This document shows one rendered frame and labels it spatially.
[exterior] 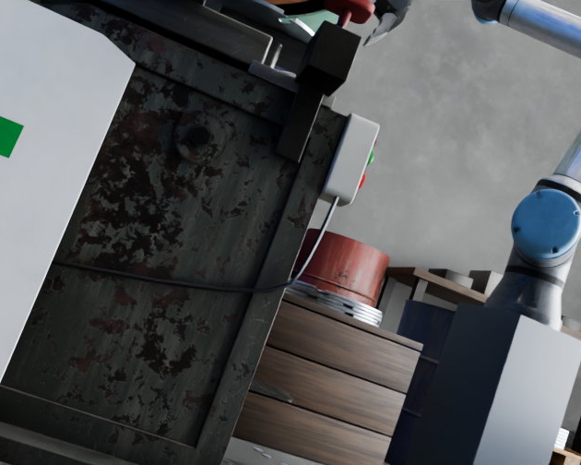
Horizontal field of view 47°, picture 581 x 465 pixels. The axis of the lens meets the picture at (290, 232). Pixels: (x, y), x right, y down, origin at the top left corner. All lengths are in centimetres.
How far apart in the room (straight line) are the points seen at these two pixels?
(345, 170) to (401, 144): 395
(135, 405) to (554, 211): 77
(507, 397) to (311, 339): 50
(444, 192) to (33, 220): 431
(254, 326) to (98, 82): 42
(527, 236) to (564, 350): 25
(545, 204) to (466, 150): 393
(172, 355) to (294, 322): 62
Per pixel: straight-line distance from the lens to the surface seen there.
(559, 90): 566
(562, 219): 125
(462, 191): 511
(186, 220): 99
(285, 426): 161
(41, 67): 100
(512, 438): 134
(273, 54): 127
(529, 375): 133
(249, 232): 99
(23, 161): 95
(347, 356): 162
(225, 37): 108
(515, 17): 161
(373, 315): 171
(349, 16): 101
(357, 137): 103
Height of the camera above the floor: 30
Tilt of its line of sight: 7 degrees up
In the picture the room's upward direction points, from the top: 20 degrees clockwise
